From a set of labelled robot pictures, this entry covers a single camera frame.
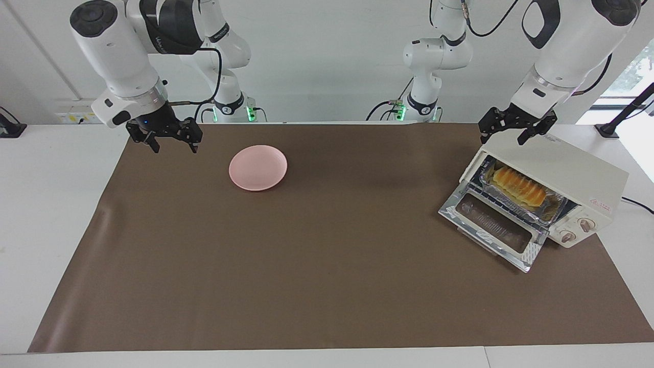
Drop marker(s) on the cream oven knob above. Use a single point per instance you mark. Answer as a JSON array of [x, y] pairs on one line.
[[586, 224], [567, 236]]

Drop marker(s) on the black desk mount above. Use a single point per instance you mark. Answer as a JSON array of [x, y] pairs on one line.
[[10, 128]]

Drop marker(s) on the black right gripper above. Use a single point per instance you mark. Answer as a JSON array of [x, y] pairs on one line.
[[161, 122]]

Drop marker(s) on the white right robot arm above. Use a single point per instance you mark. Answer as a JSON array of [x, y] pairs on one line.
[[117, 56]]

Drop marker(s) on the pink round plate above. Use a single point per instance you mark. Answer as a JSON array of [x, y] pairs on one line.
[[258, 168]]

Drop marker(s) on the golden sliced bread loaf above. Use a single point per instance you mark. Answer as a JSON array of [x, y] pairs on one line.
[[518, 185]]

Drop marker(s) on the black clamp stand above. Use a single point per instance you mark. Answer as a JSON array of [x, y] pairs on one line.
[[626, 112]]

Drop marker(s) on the white wall power outlet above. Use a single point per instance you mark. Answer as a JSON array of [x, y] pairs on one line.
[[76, 115]]

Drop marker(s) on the aluminium foil baking tray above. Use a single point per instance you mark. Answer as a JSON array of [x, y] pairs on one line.
[[554, 210]]

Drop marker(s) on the glass oven door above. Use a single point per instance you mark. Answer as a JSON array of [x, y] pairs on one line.
[[490, 225]]

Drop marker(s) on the brown table mat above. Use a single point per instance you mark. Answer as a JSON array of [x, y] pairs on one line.
[[327, 266]]

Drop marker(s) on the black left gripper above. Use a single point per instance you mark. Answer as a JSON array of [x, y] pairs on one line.
[[511, 116]]

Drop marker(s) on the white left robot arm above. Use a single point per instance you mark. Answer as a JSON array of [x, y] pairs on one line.
[[572, 46]]

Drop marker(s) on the cream toaster oven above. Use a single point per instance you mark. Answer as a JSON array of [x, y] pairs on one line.
[[572, 174]]

